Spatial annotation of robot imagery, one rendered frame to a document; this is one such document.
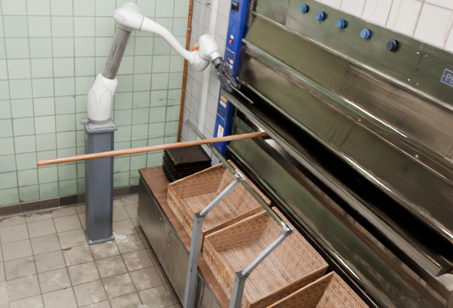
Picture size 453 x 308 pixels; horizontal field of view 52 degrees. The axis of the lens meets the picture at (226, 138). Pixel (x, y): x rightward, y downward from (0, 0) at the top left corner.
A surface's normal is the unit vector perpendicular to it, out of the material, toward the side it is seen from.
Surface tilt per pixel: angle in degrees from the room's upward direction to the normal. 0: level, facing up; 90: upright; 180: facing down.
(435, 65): 90
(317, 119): 70
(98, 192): 90
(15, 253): 0
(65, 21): 90
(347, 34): 90
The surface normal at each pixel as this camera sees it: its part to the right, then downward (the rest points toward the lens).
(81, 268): 0.13, -0.88
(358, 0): -0.88, 0.11
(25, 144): 0.46, 0.46
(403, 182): -0.78, -0.21
